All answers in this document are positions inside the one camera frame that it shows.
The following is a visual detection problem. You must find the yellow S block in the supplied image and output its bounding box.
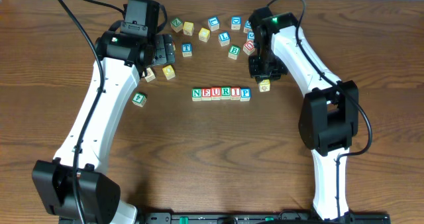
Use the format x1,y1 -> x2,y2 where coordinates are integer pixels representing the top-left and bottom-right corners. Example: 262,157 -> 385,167
258,80 -> 270,92

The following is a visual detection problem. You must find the blue P block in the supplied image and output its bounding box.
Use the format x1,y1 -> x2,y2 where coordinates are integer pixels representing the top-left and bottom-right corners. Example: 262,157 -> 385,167
240,88 -> 251,101

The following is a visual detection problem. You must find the red I block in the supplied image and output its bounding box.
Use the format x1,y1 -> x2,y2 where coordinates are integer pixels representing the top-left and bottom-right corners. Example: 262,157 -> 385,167
231,87 -> 241,100

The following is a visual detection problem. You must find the green R block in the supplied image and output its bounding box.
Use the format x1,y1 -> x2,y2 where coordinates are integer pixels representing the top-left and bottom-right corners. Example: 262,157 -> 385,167
221,87 -> 231,100

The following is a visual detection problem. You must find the green N block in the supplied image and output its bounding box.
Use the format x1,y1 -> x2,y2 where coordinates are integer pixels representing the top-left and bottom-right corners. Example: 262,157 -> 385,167
191,88 -> 202,101

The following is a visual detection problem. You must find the red u block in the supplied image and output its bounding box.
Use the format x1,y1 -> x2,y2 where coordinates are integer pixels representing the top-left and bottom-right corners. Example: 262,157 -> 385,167
243,40 -> 256,56
211,87 -> 221,101

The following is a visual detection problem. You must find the red E block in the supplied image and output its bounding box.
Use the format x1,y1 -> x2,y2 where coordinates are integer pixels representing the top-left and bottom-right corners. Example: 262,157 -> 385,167
201,88 -> 212,101

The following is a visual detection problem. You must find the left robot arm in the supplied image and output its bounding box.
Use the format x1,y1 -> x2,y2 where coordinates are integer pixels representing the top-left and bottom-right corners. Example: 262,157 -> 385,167
32,0 -> 175,223

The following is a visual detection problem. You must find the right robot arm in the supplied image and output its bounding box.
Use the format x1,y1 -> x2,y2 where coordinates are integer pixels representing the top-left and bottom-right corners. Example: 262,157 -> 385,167
248,7 -> 358,221

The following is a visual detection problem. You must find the yellow block centre left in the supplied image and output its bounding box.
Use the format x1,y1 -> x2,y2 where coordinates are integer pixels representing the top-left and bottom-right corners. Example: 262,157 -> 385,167
162,65 -> 176,80

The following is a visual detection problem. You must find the blue T block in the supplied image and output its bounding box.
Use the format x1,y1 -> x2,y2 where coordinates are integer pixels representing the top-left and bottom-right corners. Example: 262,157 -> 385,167
182,43 -> 192,57

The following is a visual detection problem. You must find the red U block tilted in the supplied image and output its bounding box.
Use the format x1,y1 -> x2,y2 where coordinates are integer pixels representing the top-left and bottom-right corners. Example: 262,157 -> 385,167
243,40 -> 256,56

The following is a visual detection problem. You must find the plain picture block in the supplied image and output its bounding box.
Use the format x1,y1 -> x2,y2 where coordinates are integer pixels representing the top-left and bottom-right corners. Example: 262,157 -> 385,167
144,68 -> 156,82

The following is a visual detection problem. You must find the green Z block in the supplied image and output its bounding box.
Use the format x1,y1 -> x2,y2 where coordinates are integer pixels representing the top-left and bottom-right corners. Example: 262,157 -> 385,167
170,17 -> 184,32

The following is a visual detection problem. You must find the yellow block top row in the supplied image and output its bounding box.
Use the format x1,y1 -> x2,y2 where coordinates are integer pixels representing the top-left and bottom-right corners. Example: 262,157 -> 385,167
183,21 -> 194,36

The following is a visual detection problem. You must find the blue 5 block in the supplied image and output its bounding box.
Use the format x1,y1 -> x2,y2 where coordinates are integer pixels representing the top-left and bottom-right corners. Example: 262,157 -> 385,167
246,31 -> 254,42

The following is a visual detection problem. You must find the green B block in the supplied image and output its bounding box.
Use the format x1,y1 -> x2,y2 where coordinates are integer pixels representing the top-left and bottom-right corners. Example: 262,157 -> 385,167
228,44 -> 240,60

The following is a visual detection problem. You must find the yellow Q block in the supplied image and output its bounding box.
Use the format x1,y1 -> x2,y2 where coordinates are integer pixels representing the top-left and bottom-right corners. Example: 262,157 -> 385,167
199,28 -> 211,42

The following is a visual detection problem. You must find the blue D block tilted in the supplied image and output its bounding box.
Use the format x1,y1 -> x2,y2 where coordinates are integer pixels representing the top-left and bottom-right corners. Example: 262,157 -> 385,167
243,20 -> 252,34

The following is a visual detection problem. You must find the blue l block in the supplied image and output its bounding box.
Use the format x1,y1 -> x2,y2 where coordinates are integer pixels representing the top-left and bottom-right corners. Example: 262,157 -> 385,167
207,17 -> 220,31
218,32 -> 231,46

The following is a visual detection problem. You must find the green 4 block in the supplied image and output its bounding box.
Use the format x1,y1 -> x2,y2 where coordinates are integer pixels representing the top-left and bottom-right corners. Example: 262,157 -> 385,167
132,93 -> 147,107

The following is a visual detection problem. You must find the blue L block top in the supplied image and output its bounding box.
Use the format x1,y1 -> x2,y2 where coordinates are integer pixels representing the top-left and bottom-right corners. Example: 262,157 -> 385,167
207,17 -> 220,31

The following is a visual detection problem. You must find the right black cable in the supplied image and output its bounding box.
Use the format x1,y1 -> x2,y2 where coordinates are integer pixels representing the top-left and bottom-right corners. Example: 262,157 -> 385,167
266,0 -> 374,221

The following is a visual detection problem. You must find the black cable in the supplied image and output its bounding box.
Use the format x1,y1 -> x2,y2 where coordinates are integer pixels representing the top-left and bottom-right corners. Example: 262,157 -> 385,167
50,0 -> 168,224
266,0 -> 374,221

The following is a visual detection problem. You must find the left black cable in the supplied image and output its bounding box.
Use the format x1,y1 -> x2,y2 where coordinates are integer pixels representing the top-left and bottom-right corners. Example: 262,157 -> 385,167
50,0 -> 168,224

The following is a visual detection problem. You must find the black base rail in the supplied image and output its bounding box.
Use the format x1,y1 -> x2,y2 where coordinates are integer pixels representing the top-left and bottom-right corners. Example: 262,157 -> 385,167
135,211 -> 392,224

